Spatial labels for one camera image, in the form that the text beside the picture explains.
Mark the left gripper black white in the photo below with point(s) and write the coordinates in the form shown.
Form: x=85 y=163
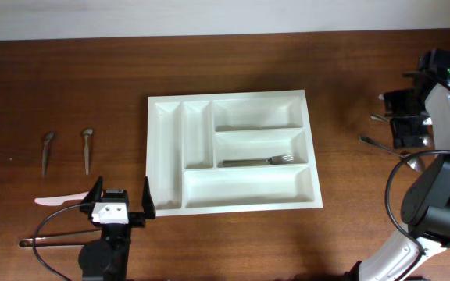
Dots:
x=138 y=218

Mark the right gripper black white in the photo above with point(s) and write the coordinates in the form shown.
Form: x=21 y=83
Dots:
x=401 y=131

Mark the metal tablespoon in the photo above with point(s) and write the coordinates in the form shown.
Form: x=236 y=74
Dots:
x=379 y=117
x=381 y=146

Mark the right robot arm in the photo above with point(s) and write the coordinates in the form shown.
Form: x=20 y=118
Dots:
x=417 y=192

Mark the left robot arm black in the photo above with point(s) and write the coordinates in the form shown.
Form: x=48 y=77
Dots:
x=107 y=257

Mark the metal tongs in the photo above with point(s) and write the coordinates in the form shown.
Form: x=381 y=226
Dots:
x=58 y=240

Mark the white plastic knife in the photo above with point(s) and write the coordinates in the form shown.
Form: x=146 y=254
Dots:
x=60 y=200

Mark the small teaspoon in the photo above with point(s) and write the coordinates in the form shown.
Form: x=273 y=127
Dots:
x=45 y=152
x=87 y=133

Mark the small teaspoon far left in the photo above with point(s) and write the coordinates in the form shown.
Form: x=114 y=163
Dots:
x=45 y=152

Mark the white plastic cutlery tray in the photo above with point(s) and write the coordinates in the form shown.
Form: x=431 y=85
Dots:
x=190 y=135

